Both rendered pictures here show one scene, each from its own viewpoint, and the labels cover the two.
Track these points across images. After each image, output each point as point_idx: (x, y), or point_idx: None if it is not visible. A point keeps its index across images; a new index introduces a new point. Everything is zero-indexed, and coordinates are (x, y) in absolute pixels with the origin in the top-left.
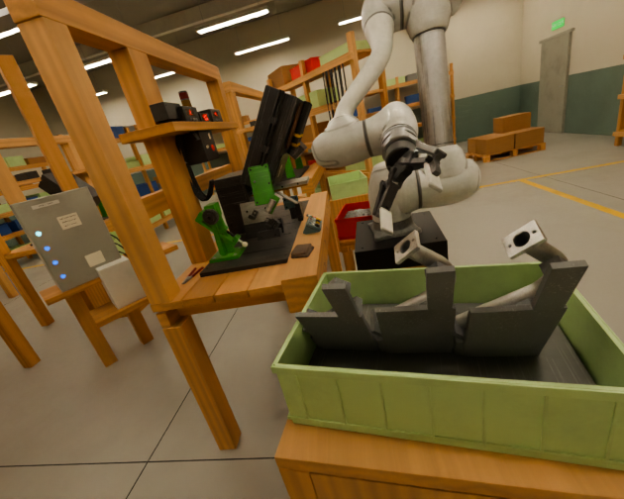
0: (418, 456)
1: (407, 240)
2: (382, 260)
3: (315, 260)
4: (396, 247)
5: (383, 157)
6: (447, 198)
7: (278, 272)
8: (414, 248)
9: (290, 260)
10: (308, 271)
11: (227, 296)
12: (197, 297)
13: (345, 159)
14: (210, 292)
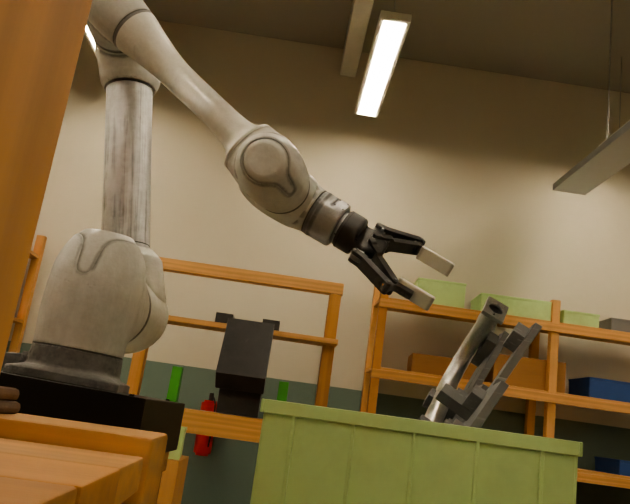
0: None
1: (490, 304)
2: (154, 431)
3: (64, 419)
4: (487, 309)
5: (336, 222)
6: (154, 336)
7: (29, 444)
8: (507, 308)
9: None
10: (135, 430)
11: (96, 497)
12: (44, 498)
13: (297, 196)
14: (23, 483)
